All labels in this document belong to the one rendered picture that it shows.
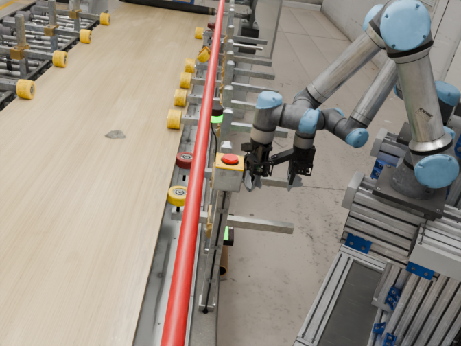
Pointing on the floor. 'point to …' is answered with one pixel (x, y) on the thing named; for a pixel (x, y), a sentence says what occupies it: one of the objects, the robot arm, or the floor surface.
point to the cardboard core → (223, 261)
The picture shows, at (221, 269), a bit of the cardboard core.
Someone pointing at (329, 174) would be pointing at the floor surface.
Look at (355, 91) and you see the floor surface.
